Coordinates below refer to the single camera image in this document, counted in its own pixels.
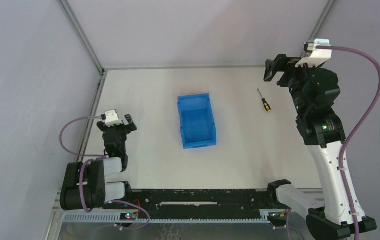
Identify blue plastic bin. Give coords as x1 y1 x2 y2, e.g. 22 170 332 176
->
177 93 217 149

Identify right aluminium frame rail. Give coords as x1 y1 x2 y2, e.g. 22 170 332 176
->
294 0 338 173

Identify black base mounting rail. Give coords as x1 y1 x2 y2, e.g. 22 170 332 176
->
103 188 294 221

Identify aluminium frame rail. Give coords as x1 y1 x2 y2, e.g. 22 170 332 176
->
294 0 338 173
104 64 266 72
57 0 107 155

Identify grey slotted cable duct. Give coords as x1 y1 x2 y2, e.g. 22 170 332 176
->
63 212 270 224

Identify back aluminium frame rail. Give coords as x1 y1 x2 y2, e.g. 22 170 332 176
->
104 64 266 72

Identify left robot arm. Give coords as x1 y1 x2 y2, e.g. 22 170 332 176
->
60 110 137 213

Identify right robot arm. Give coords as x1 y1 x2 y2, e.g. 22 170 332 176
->
264 54 377 240

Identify left aluminium frame rail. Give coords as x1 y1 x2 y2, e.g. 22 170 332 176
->
57 0 107 155

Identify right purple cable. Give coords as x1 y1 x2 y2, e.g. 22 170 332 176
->
315 45 380 240

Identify black yellow screwdriver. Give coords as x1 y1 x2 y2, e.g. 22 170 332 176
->
257 89 272 113

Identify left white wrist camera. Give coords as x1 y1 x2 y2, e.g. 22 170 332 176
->
101 109 124 127

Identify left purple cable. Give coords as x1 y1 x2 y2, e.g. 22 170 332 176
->
59 115 151 231

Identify purple cable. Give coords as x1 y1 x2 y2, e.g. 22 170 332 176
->
59 115 151 231
315 45 380 240

